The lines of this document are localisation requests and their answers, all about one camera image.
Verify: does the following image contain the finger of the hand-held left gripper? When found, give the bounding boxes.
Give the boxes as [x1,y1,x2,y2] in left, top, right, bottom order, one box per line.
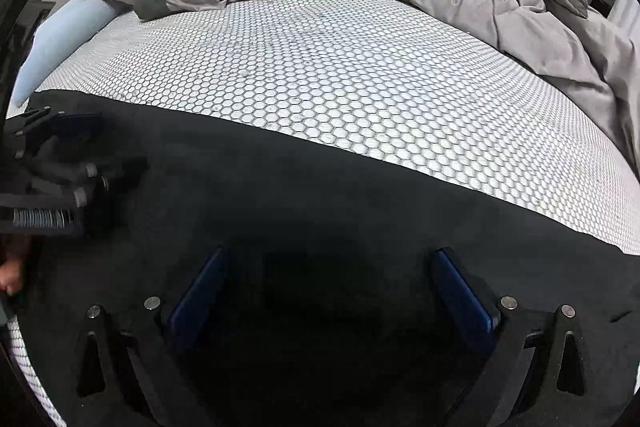
[7,106,103,158]
[27,152,148,210]

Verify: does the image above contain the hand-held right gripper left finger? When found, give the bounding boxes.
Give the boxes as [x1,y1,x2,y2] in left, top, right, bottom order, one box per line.
[65,247,228,427]

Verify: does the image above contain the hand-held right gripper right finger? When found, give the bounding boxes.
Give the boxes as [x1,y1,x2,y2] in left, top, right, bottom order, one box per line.
[432,248,598,427]

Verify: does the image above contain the black pants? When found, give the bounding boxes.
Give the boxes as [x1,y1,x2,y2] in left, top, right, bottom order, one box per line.
[0,89,640,427]

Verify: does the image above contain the person's left hand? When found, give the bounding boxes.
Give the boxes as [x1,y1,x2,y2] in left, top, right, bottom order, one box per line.
[0,244,32,299]

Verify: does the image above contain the light blue bolster pillow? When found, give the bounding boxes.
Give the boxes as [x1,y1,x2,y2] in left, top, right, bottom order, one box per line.
[10,0,123,108]

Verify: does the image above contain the bed with honeycomb sheet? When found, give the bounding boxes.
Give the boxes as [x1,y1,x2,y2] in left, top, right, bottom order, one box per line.
[5,0,640,427]

